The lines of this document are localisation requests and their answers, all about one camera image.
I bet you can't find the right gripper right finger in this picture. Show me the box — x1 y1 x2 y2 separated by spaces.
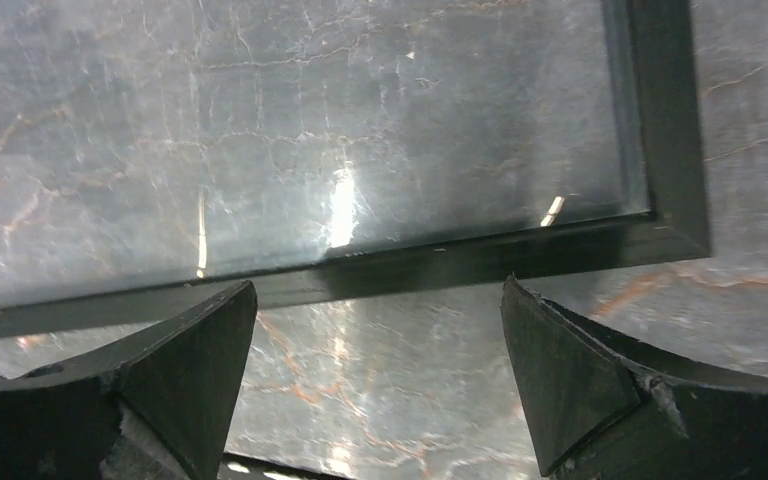
500 277 768 479

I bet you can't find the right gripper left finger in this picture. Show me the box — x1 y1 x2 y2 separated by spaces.
0 280 257 479

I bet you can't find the black picture frame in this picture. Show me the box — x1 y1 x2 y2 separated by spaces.
0 0 713 344

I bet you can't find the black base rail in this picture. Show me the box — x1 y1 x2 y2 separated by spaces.
217 452 348 480

